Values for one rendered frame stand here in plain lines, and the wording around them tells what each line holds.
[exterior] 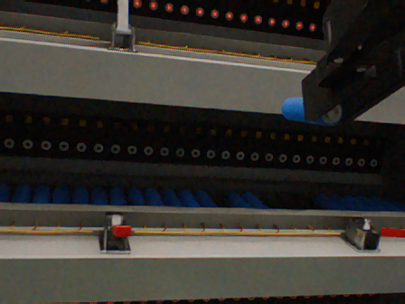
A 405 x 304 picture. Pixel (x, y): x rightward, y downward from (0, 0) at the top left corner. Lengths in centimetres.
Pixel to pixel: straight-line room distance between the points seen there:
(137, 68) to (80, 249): 18
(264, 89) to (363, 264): 21
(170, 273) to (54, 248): 11
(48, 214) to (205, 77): 20
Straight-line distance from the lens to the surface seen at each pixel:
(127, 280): 47
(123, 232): 40
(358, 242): 56
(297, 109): 37
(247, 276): 50
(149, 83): 48
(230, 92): 50
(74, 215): 50
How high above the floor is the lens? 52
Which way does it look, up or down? 2 degrees up
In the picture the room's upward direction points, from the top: 2 degrees clockwise
